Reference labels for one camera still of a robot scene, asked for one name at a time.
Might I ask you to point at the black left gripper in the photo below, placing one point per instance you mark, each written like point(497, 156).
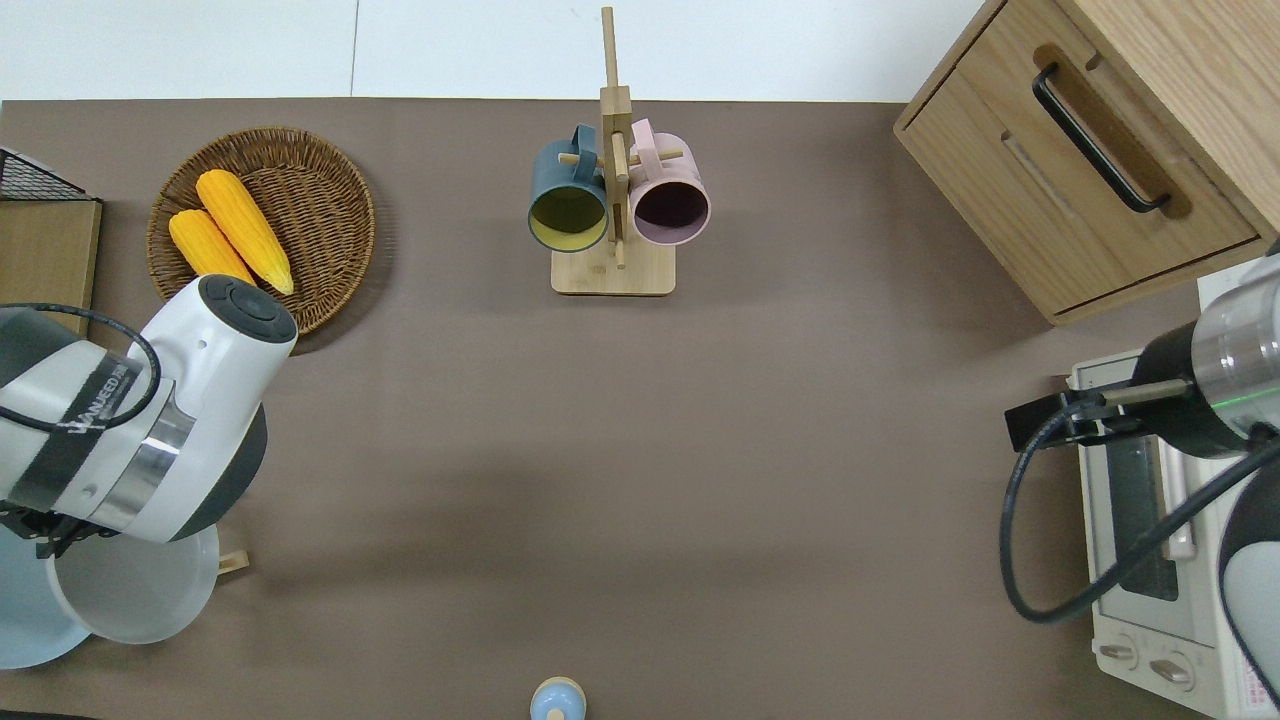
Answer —
point(45, 525)

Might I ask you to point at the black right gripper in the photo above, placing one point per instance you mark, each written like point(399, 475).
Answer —
point(1050, 420)

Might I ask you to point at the gray round plate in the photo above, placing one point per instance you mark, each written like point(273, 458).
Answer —
point(135, 590)

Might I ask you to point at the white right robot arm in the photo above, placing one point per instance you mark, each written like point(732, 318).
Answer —
point(1240, 340)

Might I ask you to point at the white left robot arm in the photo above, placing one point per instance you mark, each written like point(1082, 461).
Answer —
point(130, 420)

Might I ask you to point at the light blue round plate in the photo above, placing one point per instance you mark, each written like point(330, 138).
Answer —
point(25, 610)

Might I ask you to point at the wooden plate rack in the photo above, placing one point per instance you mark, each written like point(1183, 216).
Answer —
point(233, 562)

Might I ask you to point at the white toaster oven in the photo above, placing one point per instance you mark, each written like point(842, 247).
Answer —
point(1110, 600)

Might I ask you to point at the toaster oven knob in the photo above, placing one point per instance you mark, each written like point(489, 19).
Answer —
point(1118, 652)
point(1168, 670)

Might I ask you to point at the wooden shelf board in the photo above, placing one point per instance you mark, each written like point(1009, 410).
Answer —
point(45, 250)

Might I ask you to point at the wooden drawer cabinet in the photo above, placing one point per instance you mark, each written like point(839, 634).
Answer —
point(1150, 120)

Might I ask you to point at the yellow corn cob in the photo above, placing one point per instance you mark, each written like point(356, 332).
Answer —
point(205, 245)
point(245, 230)

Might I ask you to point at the brown wicker basket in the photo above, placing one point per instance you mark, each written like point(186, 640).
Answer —
point(320, 210)

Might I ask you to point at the pink mug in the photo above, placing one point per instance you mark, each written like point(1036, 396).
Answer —
point(670, 200)

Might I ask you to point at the wooden mug tree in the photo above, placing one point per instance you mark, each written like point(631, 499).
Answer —
point(615, 270)

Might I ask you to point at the dark blue mug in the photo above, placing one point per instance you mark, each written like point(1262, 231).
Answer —
point(567, 200)

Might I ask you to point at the light blue bottle cap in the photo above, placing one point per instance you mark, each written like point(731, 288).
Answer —
point(557, 700)

